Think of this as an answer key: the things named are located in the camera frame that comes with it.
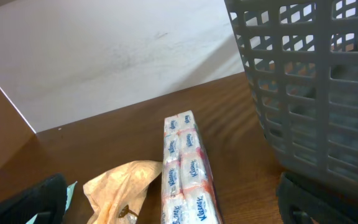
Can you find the beige crinkled snack bag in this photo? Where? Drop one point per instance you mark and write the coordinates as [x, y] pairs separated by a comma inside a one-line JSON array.
[[117, 195]]

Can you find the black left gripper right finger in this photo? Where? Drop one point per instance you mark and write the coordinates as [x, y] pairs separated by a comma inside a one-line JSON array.
[[302, 200]]

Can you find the grey plastic slotted basket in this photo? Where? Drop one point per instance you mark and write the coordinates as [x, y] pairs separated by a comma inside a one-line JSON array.
[[301, 61]]

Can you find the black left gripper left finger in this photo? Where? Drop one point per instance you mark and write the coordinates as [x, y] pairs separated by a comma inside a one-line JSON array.
[[45, 201]]

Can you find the Kleenex tissue multipack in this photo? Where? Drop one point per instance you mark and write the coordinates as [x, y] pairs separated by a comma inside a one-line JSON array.
[[187, 191]]

